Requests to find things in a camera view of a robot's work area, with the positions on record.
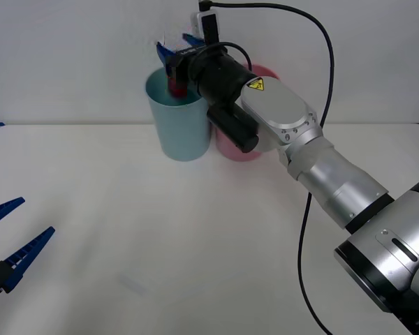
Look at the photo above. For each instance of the red drink can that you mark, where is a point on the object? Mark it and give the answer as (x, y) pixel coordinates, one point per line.
(176, 91)

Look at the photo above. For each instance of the silver and black right arm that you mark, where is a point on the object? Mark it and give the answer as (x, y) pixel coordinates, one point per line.
(276, 104)

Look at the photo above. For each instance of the pale blue plastic bin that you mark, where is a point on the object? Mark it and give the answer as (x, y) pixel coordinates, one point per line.
(181, 132)

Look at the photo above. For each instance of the pink plastic bin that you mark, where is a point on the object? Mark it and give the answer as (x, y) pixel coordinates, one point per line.
(230, 150)

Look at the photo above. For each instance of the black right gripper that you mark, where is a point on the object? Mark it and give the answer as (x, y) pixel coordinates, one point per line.
(185, 68)

